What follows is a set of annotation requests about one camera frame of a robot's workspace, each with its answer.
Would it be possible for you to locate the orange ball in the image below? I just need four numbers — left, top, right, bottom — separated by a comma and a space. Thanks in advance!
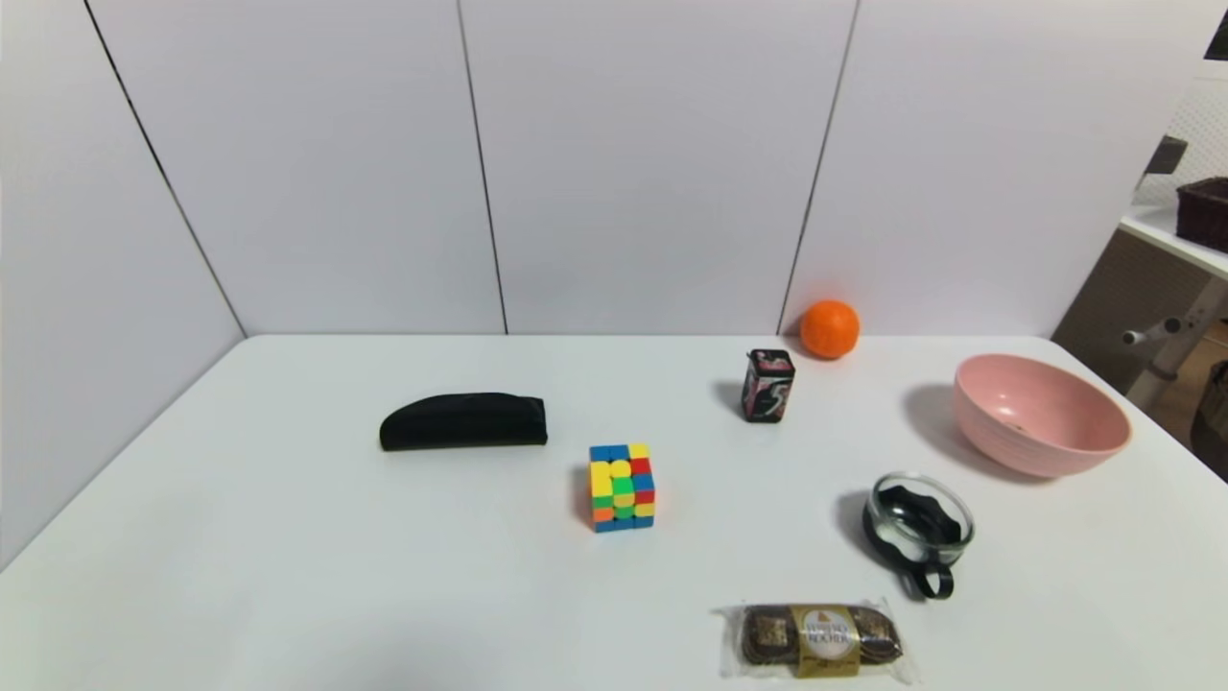
799, 299, 862, 361

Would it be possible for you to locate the small dark grey box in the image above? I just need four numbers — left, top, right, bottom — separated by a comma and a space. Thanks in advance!
1142, 134, 1191, 177

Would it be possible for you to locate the dark woven basket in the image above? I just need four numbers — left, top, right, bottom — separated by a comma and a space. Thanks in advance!
1176, 177, 1228, 253

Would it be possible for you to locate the glass cup with black holder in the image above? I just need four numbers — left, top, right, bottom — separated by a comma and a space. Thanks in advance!
861, 471, 977, 603

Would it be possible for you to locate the white shelf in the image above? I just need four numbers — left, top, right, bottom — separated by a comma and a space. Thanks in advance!
1119, 203, 1228, 281

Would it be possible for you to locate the chocolate pack in clear wrap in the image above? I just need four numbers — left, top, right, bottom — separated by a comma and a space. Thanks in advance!
715, 599, 917, 684

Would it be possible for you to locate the black fabric pouch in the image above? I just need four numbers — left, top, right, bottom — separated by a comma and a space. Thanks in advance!
379, 392, 549, 452

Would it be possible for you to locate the pink bowl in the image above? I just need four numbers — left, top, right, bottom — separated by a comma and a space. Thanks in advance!
953, 354, 1133, 480

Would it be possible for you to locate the white stand post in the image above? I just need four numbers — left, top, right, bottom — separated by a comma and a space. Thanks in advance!
1121, 278, 1228, 412

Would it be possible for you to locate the black pink gum box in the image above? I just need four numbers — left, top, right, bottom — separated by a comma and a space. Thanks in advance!
740, 348, 797, 424

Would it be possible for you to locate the multicoloured puzzle cube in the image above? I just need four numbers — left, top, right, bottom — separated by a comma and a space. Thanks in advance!
588, 442, 658, 535

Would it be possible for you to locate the brown perforated panel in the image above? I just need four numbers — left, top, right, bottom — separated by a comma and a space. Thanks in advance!
1052, 228, 1212, 404

